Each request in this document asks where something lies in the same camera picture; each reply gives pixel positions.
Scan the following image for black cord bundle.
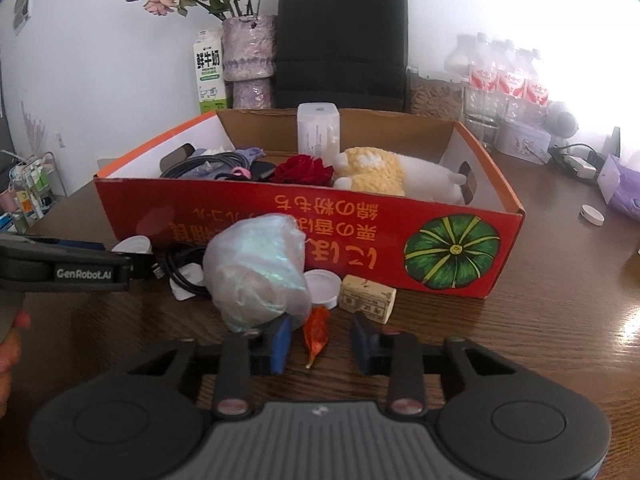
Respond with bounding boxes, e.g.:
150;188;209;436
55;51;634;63
159;152;251;181

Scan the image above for red orange cardboard box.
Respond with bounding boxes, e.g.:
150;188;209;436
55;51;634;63
93;108;526;301

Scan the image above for person's left hand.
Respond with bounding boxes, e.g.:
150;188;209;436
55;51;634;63
0;310;32;418

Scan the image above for white round device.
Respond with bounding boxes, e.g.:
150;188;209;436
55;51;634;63
547;101;581;137

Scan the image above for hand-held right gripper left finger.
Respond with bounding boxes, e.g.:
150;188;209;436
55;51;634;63
125;314;295;420

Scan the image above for red rose flower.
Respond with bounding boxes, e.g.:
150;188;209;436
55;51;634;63
270;155;335;186

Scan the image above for purple textured vase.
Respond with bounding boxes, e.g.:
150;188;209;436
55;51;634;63
221;14;277;110

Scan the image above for black paper bag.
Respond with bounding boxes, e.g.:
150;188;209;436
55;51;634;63
276;0;408;112

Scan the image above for small beige printed carton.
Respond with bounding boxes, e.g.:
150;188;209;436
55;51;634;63
339;275;397;324

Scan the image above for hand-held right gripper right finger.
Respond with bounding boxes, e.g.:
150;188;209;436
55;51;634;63
350;311;518;420

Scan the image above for white charger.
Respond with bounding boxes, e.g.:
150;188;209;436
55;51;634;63
169;264;211;302

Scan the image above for purple knit cloth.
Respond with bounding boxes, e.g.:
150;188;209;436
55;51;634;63
192;146;266;171

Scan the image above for white green milk carton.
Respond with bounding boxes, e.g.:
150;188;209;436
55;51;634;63
192;29;233;116

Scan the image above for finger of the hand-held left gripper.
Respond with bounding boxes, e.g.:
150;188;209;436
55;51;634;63
0;233;113;257
112;252;157;282

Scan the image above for white rectangular box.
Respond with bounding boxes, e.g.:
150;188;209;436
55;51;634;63
297;102;342;161

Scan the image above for purple tissue pack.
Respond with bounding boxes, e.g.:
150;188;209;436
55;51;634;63
597;154;640;221

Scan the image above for white power adapters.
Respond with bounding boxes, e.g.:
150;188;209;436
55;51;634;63
548;144;606;181

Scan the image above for pack of water bottles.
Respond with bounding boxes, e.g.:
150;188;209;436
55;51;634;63
442;32;551;111

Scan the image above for translucent plastic bag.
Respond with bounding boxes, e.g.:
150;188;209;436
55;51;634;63
202;213;313;333

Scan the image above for black cable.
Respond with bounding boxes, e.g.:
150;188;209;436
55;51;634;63
152;246;213;297

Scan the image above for yellow white plush toy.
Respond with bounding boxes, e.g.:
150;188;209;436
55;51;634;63
332;146;468;206

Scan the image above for wall picture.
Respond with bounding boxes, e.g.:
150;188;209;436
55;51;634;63
12;0;36;36

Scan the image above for wire storage rack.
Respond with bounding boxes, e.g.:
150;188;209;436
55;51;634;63
0;150;68;233

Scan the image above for clear jar of grains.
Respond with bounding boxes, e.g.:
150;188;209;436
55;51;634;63
406;67;468;117

